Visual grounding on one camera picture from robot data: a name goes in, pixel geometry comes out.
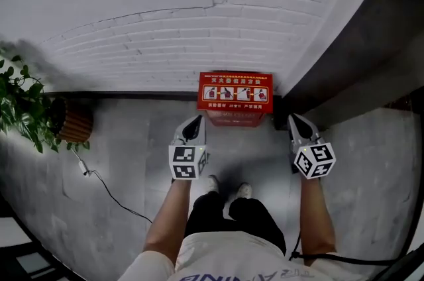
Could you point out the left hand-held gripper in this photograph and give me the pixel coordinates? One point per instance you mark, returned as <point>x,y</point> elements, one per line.
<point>184,158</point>

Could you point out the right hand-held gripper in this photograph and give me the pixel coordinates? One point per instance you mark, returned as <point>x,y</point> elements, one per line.
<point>314,158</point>

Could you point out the red fire extinguisher box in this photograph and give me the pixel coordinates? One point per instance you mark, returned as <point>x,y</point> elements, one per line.
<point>235,97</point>

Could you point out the person's left forearm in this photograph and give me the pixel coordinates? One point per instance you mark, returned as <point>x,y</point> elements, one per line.
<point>167,220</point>

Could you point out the person's right forearm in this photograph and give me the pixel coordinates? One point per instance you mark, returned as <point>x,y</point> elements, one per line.
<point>316,216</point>

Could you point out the person's left white shoe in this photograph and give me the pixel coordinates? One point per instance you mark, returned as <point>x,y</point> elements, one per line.
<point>212,183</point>

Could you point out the person's white shoe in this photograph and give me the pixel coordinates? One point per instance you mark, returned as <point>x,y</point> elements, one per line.
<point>212,183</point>
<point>244,190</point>

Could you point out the black baseboard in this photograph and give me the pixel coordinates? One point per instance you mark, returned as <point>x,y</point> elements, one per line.
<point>132,94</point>

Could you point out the person's right white shoe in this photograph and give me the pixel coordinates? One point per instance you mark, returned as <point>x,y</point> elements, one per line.
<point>244,190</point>

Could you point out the person's black shorts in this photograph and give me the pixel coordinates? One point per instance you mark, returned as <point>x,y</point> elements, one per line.
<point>232,220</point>

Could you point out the brown ribbed plant pot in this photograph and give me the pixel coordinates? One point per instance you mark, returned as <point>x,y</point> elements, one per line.
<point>77,125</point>

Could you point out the white power adapter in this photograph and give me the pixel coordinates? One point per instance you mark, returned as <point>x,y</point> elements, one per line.
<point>83,167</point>

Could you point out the person's white shirt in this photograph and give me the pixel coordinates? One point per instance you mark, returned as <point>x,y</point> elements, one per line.
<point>232,259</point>

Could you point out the green leafy plant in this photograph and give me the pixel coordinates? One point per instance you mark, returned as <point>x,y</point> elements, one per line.
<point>23,107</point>

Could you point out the black framed glass furniture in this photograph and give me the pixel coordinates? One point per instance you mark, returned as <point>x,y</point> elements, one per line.
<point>23,259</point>

